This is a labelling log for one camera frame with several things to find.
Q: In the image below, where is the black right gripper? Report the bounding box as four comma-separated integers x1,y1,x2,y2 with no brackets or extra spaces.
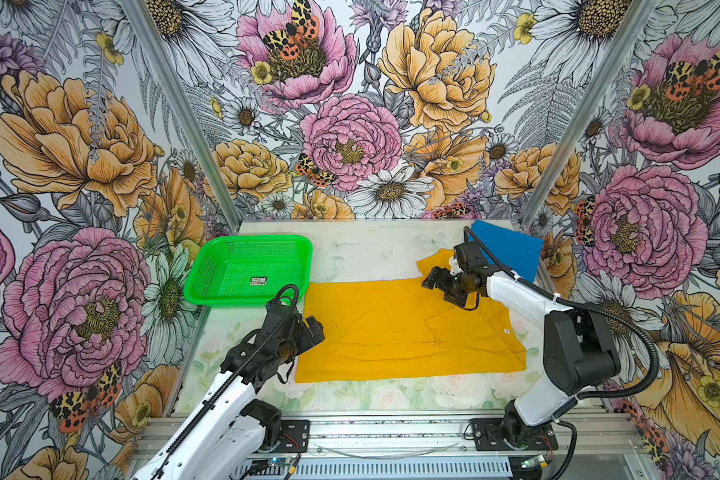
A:
422,265,478,308

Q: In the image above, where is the yellow t-shirt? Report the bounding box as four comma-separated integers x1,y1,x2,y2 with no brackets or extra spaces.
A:
295,278,526,383

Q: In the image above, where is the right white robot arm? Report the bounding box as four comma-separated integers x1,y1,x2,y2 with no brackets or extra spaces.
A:
422,240,621,449

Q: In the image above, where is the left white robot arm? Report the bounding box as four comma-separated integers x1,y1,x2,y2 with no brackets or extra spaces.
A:
132,301,325,479

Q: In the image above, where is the folded blue t-shirt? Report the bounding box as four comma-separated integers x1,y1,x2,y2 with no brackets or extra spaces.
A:
471,221,543,282

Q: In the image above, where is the green plastic basket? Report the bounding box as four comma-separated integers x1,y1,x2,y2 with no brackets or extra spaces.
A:
184,235,313,308

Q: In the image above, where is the small green circuit board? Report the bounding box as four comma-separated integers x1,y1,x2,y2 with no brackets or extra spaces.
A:
252,457,298,470

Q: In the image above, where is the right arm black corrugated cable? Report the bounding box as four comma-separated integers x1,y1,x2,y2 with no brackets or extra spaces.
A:
463,226,661,402

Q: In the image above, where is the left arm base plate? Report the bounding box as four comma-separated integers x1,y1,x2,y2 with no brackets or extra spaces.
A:
260,419,311,454

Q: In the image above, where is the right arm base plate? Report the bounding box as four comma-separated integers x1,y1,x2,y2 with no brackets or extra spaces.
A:
464,418,558,451

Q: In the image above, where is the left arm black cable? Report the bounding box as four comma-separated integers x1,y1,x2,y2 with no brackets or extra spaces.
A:
149,283,301,480

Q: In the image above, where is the right aluminium corner post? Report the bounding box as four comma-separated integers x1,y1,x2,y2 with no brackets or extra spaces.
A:
519,1,657,227

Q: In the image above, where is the aluminium corner post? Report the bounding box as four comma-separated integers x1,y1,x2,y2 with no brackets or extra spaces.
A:
519,1,657,227
123,1,242,234

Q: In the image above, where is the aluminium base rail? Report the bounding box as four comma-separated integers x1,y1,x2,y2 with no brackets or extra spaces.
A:
125,410,655,480

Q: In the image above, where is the left aluminium corner post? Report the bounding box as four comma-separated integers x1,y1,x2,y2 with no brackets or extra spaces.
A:
123,1,242,234

